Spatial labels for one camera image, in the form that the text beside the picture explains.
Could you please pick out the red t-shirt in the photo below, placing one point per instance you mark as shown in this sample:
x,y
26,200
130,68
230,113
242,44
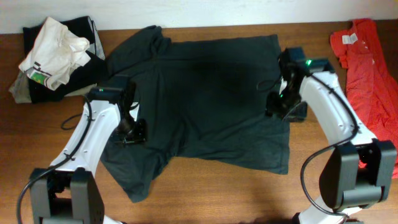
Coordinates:
x,y
370,89

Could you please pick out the grey folded garment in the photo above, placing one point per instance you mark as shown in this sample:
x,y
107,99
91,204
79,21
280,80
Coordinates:
x,y
21,90

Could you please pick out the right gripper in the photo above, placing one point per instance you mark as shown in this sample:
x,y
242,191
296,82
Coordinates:
x,y
299,114

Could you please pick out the white printed t-shirt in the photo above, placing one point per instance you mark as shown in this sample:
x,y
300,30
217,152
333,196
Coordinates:
x,y
56,53

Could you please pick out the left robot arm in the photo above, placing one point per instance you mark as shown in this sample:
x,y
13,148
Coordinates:
x,y
66,191

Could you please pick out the dark green t-shirt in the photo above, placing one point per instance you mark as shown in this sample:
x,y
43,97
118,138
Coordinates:
x,y
199,99

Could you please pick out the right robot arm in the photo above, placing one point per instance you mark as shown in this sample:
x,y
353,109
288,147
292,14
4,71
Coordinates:
x,y
359,172

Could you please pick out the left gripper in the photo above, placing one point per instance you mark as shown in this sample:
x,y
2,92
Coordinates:
x,y
140,133

